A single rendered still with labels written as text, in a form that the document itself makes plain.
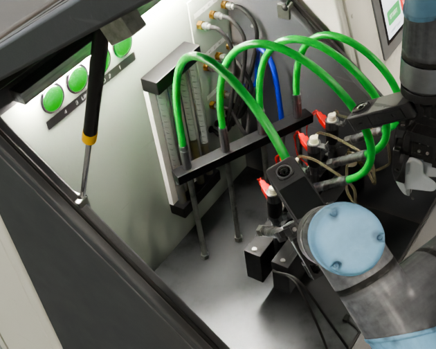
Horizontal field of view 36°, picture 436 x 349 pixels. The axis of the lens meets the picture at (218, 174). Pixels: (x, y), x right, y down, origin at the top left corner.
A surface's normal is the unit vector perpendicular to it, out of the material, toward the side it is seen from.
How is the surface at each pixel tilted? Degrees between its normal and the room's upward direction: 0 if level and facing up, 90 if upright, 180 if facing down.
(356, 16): 76
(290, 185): 19
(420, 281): 11
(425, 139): 90
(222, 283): 0
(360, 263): 45
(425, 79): 90
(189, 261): 0
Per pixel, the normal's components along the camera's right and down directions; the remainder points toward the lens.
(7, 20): -0.12, -0.74
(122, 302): -0.55, 0.60
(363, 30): 0.78, 0.11
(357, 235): 0.00, -0.07
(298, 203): -0.28, -0.50
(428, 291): 0.26, -0.31
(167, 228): 0.83, 0.29
